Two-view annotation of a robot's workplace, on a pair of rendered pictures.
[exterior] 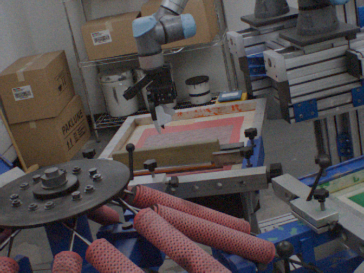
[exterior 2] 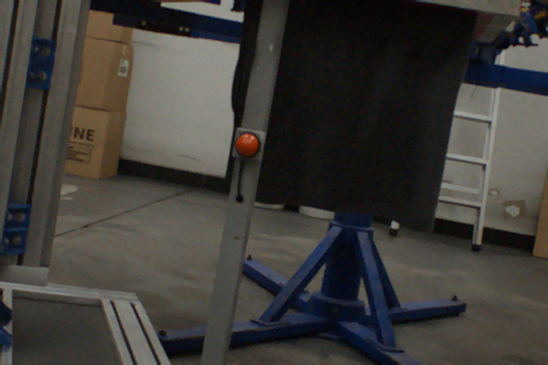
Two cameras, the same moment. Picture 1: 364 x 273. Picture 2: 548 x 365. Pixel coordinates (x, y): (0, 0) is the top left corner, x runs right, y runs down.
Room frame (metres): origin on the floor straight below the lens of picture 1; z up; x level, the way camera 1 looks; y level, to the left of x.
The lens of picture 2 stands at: (4.60, -0.40, 0.76)
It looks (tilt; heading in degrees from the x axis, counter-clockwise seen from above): 5 degrees down; 174
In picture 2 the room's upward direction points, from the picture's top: 10 degrees clockwise
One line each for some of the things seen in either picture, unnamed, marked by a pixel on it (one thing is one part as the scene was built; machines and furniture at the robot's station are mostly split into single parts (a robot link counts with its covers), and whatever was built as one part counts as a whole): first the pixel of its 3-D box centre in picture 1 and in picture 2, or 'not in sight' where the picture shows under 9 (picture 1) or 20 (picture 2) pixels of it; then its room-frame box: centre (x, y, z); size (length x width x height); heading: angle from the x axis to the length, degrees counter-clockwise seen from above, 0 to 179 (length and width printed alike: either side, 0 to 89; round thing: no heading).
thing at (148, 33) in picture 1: (147, 36); not in sight; (2.07, 0.04, 1.42); 0.09 x 0.08 x 0.11; 107
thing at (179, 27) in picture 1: (175, 27); not in sight; (2.12, -0.05, 1.42); 0.11 x 0.11 x 0.08; 17
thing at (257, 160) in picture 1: (252, 163); not in sight; (1.98, -0.20, 0.97); 0.30 x 0.05 x 0.07; 166
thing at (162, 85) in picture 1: (159, 85); not in sight; (2.07, 0.04, 1.26); 0.09 x 0.08 x 0.12; 76
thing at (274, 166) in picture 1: (272, 176); not in sight; (1.76, -0.23, 1.02); 0.07 x 0.06 x 0.07; 166
